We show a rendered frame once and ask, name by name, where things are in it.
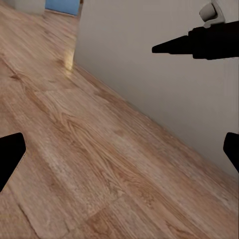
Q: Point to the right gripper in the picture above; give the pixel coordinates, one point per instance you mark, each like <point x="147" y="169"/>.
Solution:
<point x="216" y="42"/>

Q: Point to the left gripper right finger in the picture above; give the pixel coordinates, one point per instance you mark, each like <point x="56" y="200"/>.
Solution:
<point x="231" y="148"/>

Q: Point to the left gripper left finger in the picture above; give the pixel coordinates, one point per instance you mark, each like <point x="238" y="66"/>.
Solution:
<point x="12" y="149"/>

